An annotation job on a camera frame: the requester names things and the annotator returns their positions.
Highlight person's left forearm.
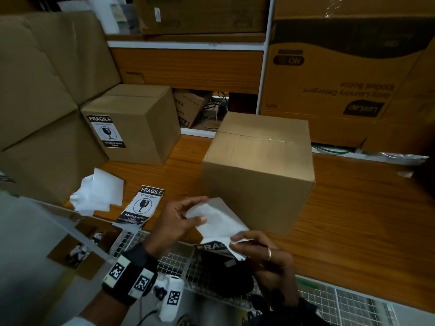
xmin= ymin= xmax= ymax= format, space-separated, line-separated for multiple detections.
xmin=80 ymin=290 xmax=128 ymax=326

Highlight right wrist tracker band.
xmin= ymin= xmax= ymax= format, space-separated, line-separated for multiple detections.
xmin=295 ymin=297 xmax=332 ymax=326

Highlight large stapled cardboard box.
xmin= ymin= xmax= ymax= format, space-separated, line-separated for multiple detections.
xmin=24 ymin=10 xmax=122 ymax=106

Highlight white backing paper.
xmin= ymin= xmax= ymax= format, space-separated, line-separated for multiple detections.
xmin=69 ymin=168 xmax=125 ymax=217

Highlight person's left hand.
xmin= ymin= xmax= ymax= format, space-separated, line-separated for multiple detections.
xmin=142 ymin=196 xmax=210 ymax=259

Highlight left wrist tracker band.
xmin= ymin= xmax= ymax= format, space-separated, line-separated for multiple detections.
xmin=101 ymin=242 xmax=159 ymax=307

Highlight large cardboard box white sticker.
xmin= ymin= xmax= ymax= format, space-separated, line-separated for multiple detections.
xmin=134 ymin=0 xmax=271 ymax=35

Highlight small taped cardboard box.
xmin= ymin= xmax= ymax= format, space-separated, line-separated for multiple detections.
xmin=202 ymin=111 xmax=316 ymax=236
xmin=81 ymin=84 xmax=182 ymax=166

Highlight wrist tracker band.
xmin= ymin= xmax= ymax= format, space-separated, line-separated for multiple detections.
xmin=295 ymin=297 xmax=332 ymax=326
xmin=101 ymin=242 xmax=159 ymax=307

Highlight green cable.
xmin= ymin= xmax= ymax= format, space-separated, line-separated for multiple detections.
xmin=312 ymin=144 xmax=354 ymax=156

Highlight stack of fragile stickers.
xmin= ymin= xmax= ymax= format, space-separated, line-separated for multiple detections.
xmin=113 ymin=185 xmax=165 ymax=228

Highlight stack of grey cards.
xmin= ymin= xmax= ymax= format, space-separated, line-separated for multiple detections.
xmin=112 ymin=3 xmax=140 ymax=34

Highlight wire mesh rack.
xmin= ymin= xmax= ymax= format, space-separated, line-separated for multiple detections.
xmin=108 ymin=229 xmax=398 ymax=326

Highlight crumpled paper scraps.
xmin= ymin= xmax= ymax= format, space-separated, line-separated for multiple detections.
xmin=66 ymin=232 xmax=102 ymax=267

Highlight squarish taped cardboard box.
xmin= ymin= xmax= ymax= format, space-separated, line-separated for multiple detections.
xmin=0 ymin=16 xmax=79 ymax=152

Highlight large cardboard box dark band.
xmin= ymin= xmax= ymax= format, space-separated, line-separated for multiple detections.
xmin=260 ymin=18 xmax=435 ymax=148

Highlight barcode printed cardboard box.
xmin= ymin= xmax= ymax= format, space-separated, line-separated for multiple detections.
xmin=173 ymin=90 xmax=211 ymax=129

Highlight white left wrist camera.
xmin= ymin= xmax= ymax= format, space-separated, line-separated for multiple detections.
xmin=155 ymin=275 xmax=185 ymax=323

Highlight person's right hand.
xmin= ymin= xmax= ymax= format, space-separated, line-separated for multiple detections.
xmin=229 ymin=230 xmax=300 ymax=308

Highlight black pouch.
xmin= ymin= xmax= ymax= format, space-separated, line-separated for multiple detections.
xmin=197 ymin=251 xmax=255 ymax=299

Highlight white frame bar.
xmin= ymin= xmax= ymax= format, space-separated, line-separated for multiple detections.
xmin=0 ymin=193 xmax=113 ymax=262

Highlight tangle of cables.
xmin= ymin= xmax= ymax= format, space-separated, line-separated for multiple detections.
xmin=202 ymin=91 xmax=230 ymax=131

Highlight person's white sleeve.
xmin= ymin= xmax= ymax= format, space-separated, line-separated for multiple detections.
xmin=63 ymin=317 xmax=97 ymax=326

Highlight plastic wrapped cardboard box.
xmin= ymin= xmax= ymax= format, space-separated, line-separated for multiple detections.
xmin=273 ymin=0 xmax=435 ymax=20

